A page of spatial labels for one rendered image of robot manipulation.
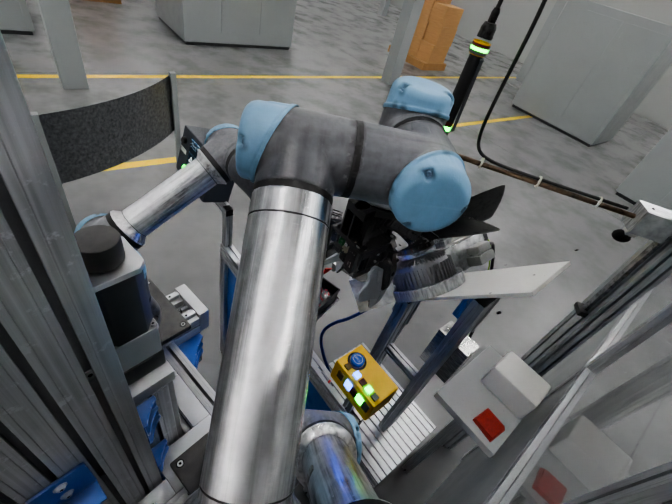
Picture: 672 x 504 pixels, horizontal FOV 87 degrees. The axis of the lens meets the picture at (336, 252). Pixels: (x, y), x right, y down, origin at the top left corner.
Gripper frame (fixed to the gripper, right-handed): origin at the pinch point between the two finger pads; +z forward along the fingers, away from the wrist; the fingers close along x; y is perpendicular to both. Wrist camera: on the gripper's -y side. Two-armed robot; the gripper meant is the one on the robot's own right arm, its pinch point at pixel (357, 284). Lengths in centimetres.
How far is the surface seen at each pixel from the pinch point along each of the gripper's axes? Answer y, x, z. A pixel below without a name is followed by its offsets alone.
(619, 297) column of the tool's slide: -88, 35, 18
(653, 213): -82, 25, -10
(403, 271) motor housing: -50, -16, 37
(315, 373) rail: -13, -10, 63
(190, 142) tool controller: -10, -100, 26
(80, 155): 16, -193, 79
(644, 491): -5.3, 45.1, -5.7
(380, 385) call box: -15.3, 9.0, 40.8
